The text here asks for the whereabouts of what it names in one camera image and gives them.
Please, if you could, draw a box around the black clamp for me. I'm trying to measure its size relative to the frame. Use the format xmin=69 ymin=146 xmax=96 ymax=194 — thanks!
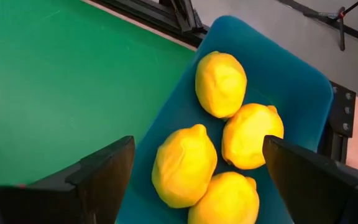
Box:
xmin=158 ymin=0 xmax=205 ymax=34

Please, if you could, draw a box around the blue plastic basket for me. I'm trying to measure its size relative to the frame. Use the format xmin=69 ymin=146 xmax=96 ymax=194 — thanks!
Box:
xmin=115 ymin=15 xmax=334 ymax=224

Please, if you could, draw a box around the yellow lemon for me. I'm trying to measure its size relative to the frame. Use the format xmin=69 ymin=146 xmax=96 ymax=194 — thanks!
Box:
xmin=187 ymin=171 xmax=260 ymax=224
xmin=221 ymin=103 xmax=285 ymax=170
xmin=151 ymin=123 xmax=218 ymax=208
xmin=195 ymin=51 xmax=248 ymax=119

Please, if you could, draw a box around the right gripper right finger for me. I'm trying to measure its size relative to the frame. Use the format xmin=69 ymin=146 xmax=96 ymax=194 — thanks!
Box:
xmin=262 ymin=135 xmax=358 ymax=224

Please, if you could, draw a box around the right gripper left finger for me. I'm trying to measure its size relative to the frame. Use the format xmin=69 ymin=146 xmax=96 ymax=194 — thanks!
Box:
xmin=0 ymin=136 xmax=135 ymax=224

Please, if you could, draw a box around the black tripod stand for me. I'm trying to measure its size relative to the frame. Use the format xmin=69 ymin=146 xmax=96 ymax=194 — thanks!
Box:
xmin=303 ymin=0 xmax=358 ymax=52

